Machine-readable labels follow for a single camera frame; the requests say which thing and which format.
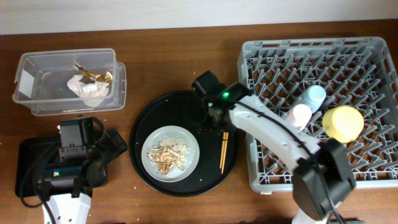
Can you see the grey plate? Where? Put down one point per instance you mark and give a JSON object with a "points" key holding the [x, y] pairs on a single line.
{"points": [[157, 136]]}

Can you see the pink plastic cup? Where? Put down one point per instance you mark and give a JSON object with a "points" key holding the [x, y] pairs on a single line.
{"points": [[299, 116]]}

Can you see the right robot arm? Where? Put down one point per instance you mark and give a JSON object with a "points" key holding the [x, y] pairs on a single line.
{"points": [[322, 176]]}

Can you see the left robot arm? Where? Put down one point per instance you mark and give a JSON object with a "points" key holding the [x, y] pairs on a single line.
{"points": [[64, 209]]}

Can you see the food scraps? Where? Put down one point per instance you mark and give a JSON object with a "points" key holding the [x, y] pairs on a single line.
{"points": [[169, 154]]}

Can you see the round black serving tray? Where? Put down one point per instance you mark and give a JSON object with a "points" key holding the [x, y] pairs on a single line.
{"points": [[182, 108]]}

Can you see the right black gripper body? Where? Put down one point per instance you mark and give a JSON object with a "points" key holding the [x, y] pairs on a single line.
{"points": [[211, 121]]}

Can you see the black rectangular tray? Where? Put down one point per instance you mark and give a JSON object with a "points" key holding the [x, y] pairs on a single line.
{"points": [[40, 172]]}

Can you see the blue plastic cup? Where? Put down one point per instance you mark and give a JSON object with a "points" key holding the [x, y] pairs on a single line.
{"points": [[313, 97]]}

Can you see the white napkin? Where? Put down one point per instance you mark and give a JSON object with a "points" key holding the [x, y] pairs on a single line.
{"points": [[92, 93]]}

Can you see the yellow plastic bowl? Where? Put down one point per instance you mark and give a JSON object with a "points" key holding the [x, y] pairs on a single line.
{"points": [[343, 123]]}

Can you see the clear plastic waste bin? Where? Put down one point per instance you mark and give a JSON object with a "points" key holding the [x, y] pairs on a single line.
{"points": [[41, 81]]}

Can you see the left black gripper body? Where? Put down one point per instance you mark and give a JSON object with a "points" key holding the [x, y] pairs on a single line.
{"points": [[102, 151]]}

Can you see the grey dishwasher rack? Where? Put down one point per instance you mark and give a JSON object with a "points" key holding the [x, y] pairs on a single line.
{"points": [[357, 72]]}

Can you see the gold snack wrapper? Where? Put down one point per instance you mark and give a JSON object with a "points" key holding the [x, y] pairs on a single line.
{"points": [[97, 77]]}

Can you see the wooden chopstick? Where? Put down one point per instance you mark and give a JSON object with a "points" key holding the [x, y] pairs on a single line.
{"points": [[222, 149], [225, 149]]}

